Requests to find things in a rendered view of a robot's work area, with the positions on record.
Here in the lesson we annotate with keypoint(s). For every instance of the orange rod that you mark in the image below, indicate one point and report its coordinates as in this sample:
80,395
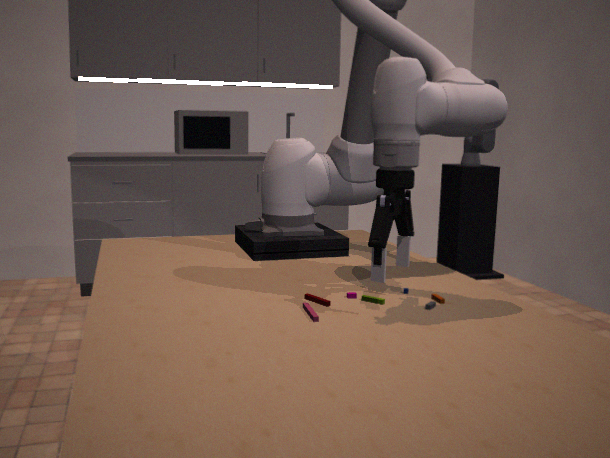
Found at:
438,298

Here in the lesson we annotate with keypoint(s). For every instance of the pink rod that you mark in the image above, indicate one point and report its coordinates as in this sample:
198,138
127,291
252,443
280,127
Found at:
312,314

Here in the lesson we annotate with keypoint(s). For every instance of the lime green rod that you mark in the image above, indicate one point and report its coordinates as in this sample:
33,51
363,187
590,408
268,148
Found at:
373,299

